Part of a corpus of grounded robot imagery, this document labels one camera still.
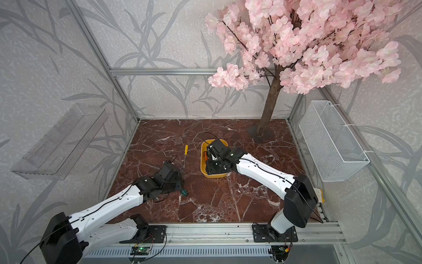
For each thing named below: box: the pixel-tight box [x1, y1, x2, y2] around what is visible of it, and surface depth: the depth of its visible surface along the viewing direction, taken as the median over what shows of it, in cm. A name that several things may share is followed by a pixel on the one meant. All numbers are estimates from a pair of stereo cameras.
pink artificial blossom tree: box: [205, 0, 403, 143], surface depth 54 cm
